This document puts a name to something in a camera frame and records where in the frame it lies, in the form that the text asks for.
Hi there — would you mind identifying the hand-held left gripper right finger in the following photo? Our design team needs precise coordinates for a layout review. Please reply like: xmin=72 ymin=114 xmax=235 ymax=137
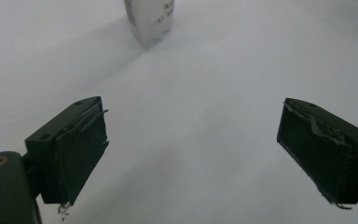
xmin=276 ymin=97 xmax=358 ymax=205

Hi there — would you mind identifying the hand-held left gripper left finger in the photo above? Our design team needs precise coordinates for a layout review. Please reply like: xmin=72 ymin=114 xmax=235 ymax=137
xmin=25 ymin=95 xmax=110 ymax=205

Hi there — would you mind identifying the blue and white milk carton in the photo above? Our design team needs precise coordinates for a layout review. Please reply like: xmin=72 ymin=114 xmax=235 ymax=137
xmin=123 ymin=0 xmax=175 ymax=48

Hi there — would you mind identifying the white table mat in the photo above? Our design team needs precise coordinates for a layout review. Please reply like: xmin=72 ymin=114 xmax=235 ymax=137
xmin=0 ymin=0 xmax=358 ymax=224

